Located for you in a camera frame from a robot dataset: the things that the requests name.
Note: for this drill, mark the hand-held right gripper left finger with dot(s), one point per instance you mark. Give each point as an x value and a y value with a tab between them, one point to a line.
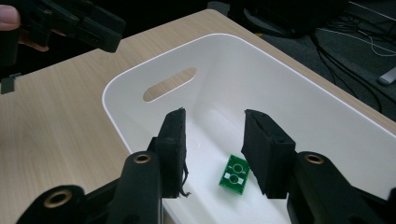
172	152

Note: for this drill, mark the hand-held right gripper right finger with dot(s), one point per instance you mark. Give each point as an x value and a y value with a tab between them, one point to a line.
267	152

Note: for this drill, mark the green toy block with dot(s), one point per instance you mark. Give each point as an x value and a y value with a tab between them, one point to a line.
234	177

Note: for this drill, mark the white plastic bin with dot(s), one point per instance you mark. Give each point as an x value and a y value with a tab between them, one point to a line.
280	93

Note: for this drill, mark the grey table clip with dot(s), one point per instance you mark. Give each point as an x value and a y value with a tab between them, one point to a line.
7	84

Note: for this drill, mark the white desk frame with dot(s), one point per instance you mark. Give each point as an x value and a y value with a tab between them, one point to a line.
387	76

